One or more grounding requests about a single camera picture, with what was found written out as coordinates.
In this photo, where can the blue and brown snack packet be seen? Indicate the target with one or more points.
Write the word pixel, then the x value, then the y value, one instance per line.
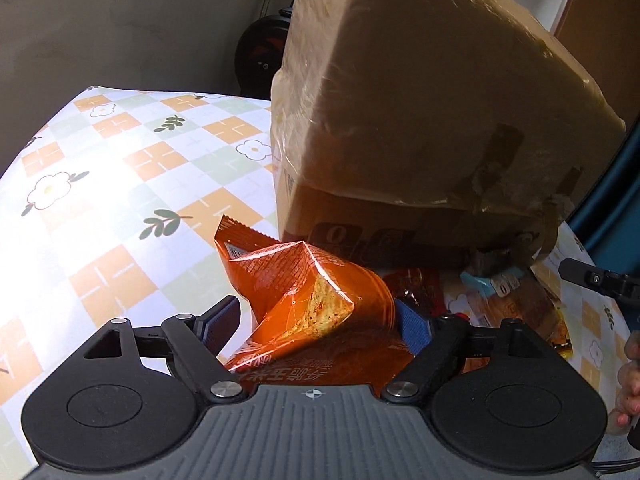
pixel 520 305

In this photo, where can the brown wooden panel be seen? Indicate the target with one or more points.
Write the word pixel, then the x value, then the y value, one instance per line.
pixel 605 10

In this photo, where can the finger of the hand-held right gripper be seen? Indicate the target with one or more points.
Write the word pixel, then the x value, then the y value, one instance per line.
pixel 595 277

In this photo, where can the person's right hand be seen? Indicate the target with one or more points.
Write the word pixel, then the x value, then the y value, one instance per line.
pixel 631 400

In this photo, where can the dark red snack packet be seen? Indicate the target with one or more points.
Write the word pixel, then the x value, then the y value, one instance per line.
pixel 415 287

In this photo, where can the blue panel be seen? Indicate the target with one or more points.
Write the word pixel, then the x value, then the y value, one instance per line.
pixel 615 200

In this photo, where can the brown cardboard box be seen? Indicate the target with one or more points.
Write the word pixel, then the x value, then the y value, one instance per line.
pixel 350 227

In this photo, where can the orange snack bag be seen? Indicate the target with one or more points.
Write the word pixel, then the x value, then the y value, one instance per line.
pixel 310 280

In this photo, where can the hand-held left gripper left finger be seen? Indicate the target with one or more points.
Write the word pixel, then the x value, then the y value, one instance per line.
pixel 222 322

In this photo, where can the black exercise bike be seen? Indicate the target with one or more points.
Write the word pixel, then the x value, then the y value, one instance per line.
pixel 260 50

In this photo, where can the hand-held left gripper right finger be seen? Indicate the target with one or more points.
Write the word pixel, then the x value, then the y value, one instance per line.
pixel 415 330

